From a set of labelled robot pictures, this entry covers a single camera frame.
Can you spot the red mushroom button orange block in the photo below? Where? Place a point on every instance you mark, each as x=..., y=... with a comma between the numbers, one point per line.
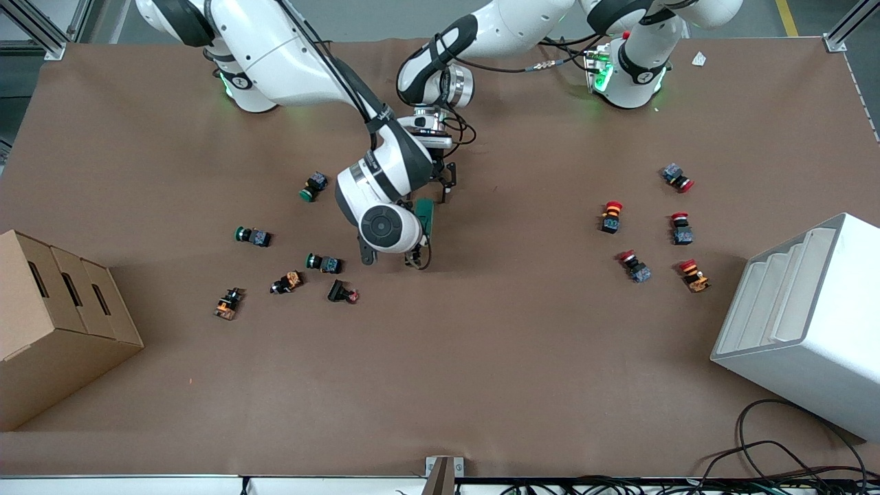
x=610, y=221
x=696, y=280

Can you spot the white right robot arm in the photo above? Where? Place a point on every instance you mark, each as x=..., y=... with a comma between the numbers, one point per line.
x=289, y=62

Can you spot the white table edge rail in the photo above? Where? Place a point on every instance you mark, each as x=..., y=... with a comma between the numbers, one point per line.
x=137, y=487

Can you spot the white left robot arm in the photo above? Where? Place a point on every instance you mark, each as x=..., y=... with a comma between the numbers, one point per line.
x=509, y=27

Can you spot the black orange switch component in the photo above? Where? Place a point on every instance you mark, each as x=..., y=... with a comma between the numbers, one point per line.
x=227, y=304
x=289, y=282

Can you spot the small white paper scrap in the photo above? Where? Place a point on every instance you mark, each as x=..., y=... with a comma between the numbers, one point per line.
x=699, y=59

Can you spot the red push button blue block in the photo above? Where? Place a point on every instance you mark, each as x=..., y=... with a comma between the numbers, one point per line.
x=682, y=235
x=639, y=271
x=674, y=174

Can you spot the brown cardboard box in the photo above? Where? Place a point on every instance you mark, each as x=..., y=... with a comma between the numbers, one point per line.
x=48, y=357

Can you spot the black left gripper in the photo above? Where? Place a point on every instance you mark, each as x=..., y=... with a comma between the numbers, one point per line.
x=445, y=173

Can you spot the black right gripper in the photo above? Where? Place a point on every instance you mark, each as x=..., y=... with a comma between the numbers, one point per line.
x=408, y=259

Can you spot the green load switch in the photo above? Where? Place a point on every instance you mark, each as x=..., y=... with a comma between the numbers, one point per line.
x=426, y=212

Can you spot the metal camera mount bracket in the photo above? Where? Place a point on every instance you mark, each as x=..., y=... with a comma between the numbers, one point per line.
x=443, y=478

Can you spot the black red switch component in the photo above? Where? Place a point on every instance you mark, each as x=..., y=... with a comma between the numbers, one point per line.
x=337, y=291

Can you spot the white slotted storage rack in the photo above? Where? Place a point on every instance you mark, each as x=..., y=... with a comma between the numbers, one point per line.
x=825, y=344

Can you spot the brown paper table mat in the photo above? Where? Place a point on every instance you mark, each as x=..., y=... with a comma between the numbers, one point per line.
x=481, y=344

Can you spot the green push button blue block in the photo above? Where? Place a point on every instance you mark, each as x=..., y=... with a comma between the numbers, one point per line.
x=330, y=264
x=258, y=238
x=316, y=183

